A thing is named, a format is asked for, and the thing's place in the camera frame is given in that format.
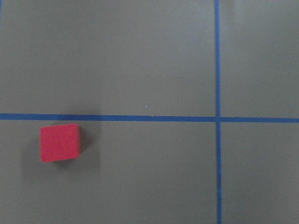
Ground red foam cube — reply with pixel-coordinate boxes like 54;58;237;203
39;124;81;162

